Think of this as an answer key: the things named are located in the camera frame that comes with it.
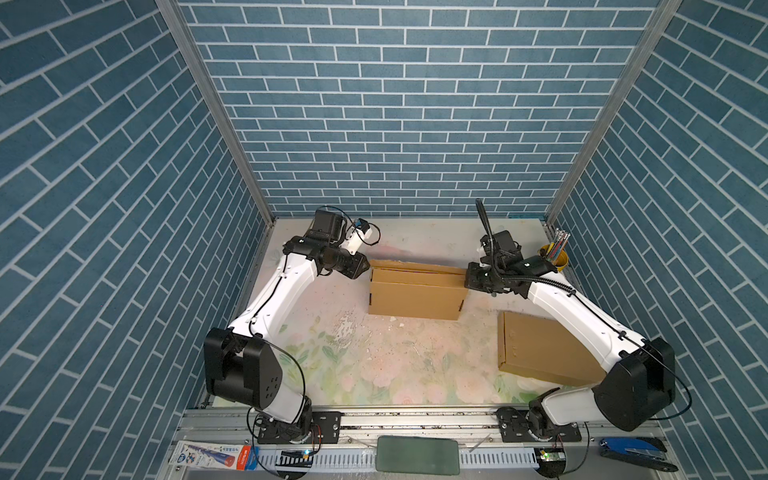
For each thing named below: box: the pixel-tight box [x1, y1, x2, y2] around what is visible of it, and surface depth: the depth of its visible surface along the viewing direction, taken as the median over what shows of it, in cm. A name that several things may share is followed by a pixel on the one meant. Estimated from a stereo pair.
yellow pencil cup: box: [538, 244, 569, 272], surface depth 98 cm
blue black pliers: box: [600, 436, 679, 472], surface depth 71 cm
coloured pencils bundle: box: [546, 227, 571, 262], surface depth 97 cm
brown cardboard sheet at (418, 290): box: [369, 259, 468, 320], surface depth 84 cm
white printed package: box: [170, 440, 258, 471], surface depth 71 cm
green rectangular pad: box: [376, 435, 460, 475], surface depth 71 cm
